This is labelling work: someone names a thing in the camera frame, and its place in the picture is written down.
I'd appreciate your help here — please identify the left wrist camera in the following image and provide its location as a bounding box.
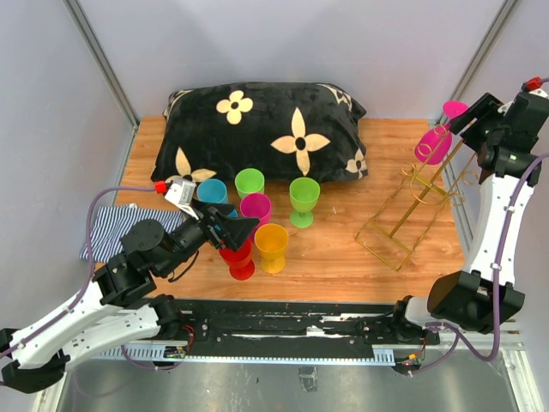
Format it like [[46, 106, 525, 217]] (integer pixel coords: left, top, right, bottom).
[[165, 177, 198, 220]]

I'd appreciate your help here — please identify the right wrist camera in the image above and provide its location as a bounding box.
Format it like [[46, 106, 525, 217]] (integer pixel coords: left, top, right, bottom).
[[521, 76, 549, 99]]

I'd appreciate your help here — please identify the light green wine glass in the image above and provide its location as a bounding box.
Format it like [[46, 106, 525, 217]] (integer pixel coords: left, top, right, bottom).
[[234, 168, 265, 199]]

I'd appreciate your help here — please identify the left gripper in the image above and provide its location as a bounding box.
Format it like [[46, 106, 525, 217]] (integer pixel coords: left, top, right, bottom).
[[159, 197, 261, 276]]

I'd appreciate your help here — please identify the green glass yellow base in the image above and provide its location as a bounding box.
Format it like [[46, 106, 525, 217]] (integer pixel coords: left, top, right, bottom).
[[289, 177, 321, 228]]

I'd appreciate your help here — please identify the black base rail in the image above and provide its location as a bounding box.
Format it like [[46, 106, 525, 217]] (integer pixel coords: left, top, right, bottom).
[[55, 295, 524, 366]]

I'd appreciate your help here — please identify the yellow wine glass orange base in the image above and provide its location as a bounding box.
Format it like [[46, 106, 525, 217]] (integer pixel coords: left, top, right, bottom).
[[254, 223, 289, 274]]

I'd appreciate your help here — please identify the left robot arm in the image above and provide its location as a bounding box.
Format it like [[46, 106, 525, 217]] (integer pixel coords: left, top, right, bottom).
[[1, 200, 259, 394]]

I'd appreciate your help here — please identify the black floral plush pillow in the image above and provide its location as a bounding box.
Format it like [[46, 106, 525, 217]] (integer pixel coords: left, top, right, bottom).
[[150, 82, 368, 183]]

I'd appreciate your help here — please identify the blue wine glass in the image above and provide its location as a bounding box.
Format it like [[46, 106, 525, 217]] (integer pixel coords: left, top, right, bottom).
[[197, 179, 228, 203]]

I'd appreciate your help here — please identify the red wine glass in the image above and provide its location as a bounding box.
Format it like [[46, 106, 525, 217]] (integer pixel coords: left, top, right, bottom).
[[219, 239, 256, 281]]

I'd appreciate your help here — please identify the blue white striped cloth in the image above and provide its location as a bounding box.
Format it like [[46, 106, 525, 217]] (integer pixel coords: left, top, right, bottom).
[[91, 203, 184, 263]]

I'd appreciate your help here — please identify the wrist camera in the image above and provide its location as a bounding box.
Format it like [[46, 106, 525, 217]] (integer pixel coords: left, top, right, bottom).
[[165, 177, 198, 220], [521, 76, 549, 99]]

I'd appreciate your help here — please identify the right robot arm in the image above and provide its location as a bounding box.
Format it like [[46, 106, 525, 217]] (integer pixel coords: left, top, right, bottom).
[[388, 88, 548, 343]]

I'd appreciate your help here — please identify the gold wire glass rack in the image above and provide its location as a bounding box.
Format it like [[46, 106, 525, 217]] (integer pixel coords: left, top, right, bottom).
[[354, 133, 478, 271]]

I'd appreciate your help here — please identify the pink base wine glass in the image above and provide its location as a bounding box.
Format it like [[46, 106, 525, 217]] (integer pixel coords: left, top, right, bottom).
[[413, 100, 468, 166]]

